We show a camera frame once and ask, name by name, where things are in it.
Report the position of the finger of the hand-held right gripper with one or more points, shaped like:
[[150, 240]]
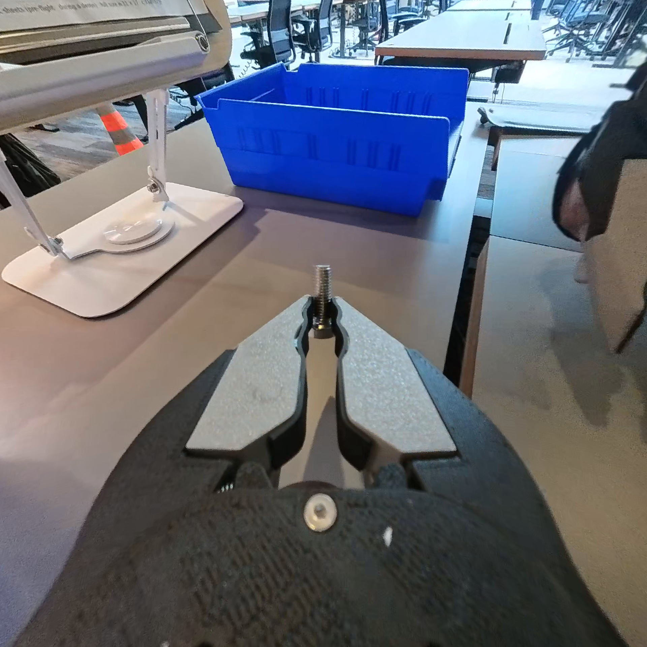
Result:
[[624, 263]]

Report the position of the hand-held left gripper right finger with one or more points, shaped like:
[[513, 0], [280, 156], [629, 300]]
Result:
[[394, 399]]

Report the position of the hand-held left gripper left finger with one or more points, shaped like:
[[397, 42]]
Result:
[[252, 394]]

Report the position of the silver threaded bolt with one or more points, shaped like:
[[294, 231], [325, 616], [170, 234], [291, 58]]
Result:
[[322, 288]]

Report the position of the person's right hand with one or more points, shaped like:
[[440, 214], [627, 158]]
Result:
[[573, 212]]

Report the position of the row of black office chairs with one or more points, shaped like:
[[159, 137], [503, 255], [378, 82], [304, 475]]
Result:
[[591, 25]]

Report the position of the wooden office desk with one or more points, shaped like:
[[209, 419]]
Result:
[[455, 35]]

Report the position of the white tray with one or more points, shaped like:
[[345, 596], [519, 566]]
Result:
[[126, 237]]

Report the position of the blue plastic bin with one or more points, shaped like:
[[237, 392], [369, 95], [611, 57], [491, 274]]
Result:
[[328, 151]]

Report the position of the black office chair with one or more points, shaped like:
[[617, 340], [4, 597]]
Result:
[[278, 30], [319, 25], [368, 28]]

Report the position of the orange traffic cone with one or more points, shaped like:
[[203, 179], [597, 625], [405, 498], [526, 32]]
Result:
[[121, 129]]

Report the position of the printed paper sheet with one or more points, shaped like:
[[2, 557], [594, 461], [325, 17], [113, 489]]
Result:
[[101, 12]]

